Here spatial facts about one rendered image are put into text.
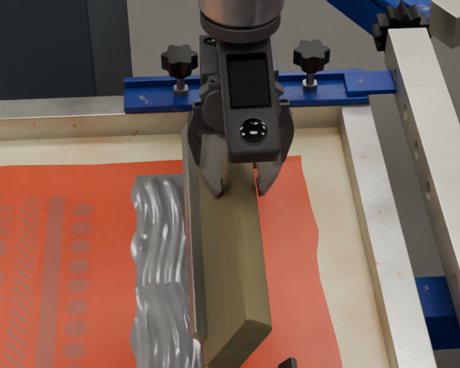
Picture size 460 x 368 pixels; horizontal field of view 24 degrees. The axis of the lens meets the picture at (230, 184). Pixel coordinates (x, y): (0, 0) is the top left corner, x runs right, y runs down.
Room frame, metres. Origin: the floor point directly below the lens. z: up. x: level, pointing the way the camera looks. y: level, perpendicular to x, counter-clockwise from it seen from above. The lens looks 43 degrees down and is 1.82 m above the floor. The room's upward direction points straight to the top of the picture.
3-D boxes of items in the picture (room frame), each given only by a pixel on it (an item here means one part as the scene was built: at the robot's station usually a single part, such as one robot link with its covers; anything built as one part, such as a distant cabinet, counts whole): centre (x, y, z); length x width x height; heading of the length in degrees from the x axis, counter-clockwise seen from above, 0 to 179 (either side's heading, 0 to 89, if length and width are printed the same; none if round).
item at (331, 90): (1.04, -0.02, 0.98); 0.30 x 0.05 x 0.07; 94
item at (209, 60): (0.79, -0.01, 1.23); 0.09 x 0.08 x 0.12; 4
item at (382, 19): (1.13, -0.22, 1.02); 0.07 x 0.06 x 0.07; 94
